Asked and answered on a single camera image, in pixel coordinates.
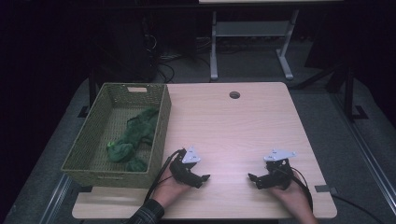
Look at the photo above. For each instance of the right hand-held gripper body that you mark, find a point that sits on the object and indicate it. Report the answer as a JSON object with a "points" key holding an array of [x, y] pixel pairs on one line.
{"points": [[280, 174]]}

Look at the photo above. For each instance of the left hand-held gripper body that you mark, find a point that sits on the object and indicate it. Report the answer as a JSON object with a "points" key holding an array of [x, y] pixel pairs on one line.
{"points": [[183, 166]]}

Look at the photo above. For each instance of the green fleece garment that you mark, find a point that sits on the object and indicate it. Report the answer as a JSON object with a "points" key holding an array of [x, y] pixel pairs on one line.
{"points": [[132, 140]]}

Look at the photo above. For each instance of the green woven basket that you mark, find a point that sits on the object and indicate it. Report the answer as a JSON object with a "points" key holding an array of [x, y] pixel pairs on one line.
{"points": [[93, 155]]}

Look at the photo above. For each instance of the person's right hand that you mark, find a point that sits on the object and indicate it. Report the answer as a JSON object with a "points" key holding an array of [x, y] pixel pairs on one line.
{"points": [[294, 196]]}

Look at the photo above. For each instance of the person's left hand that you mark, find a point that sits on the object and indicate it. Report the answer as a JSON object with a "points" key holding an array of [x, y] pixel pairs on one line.
{"points": [[169, 191]]}

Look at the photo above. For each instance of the grey tape strip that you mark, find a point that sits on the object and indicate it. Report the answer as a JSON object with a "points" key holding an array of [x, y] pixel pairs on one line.
{"points": [[323, 188]]}

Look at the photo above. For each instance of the black metal stand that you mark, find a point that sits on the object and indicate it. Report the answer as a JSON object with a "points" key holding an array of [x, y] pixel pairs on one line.
{"points": [[349, 93], [91, 93]]}

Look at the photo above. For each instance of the dark computer tower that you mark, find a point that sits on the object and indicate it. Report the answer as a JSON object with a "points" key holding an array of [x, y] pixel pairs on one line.
{"points": [[124, 46]]}

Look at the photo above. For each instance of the metal floor rail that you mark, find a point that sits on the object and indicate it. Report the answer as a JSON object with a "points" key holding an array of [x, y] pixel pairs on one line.
{"points": [[367, 155], [54, 202]]}

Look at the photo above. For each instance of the grey metal table frame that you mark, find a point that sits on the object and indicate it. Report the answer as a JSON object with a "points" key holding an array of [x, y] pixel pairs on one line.
{"points": [[249, 29]]}

